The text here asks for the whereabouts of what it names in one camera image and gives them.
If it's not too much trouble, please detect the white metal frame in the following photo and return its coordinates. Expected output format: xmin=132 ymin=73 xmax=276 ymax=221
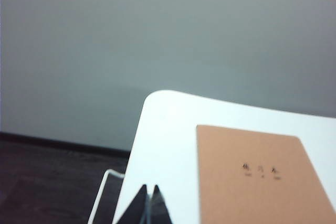
xmin=87 ymin=169 xmax=125 ymax=224

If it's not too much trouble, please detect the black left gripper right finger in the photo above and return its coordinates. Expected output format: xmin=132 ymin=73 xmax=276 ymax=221
xmin=148 ymin=184 xmax=174 ymax=224

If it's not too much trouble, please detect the brown kraft notebook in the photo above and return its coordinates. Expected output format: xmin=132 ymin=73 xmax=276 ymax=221
xmin=196 ymin=124 xmax=336 ymax=224

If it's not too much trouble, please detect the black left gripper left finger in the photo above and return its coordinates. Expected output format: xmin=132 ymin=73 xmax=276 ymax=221
xmin=113 ymin=184 xmax=148 ymax=224

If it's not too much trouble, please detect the dark wall baseboard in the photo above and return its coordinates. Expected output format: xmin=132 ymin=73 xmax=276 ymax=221
xmin=0 ymin=130 xmax=131 ymax=159

